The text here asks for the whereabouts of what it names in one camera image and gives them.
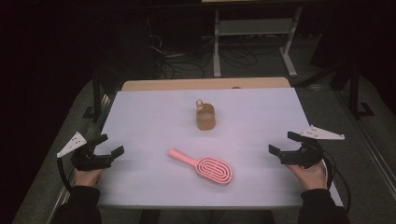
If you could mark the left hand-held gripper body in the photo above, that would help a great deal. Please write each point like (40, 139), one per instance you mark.
(88, 160)

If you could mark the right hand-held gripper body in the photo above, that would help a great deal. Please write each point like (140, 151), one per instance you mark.
(303, 154)

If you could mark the pink hairbrush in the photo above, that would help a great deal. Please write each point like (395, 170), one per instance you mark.
(214, 169)

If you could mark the brown cup with figurine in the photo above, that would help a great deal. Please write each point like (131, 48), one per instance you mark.
(206, 121)

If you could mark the person's left hand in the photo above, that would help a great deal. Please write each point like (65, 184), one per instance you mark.
(85, 178)

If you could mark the person's right hand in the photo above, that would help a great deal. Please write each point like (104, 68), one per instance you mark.
(309, 177)

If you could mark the white table mat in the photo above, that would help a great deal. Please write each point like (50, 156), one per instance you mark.
(149, 124)

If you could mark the black stand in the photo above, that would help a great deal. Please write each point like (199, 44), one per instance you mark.
(97, 93)
(354, 93)

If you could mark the white metal stand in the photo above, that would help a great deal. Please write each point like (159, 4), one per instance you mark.
(255, 27)

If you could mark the metal floor rail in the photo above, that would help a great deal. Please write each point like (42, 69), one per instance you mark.
(60, 199)
(373, 155)

